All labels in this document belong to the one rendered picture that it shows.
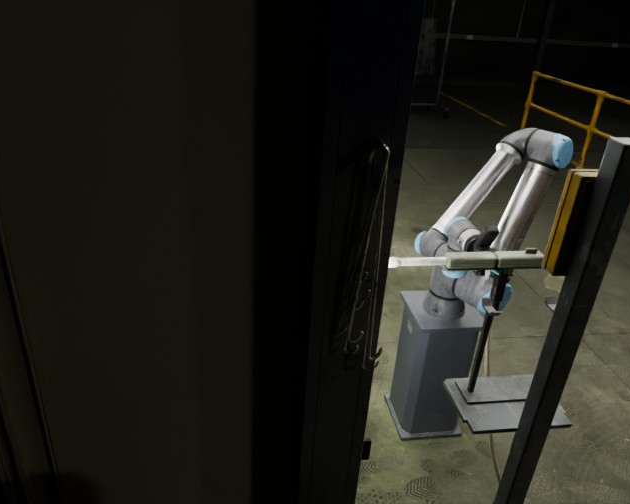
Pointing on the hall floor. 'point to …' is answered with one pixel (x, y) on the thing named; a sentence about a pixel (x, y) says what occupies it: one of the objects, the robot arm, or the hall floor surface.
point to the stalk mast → (573, 310)
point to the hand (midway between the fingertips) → (503, 269)
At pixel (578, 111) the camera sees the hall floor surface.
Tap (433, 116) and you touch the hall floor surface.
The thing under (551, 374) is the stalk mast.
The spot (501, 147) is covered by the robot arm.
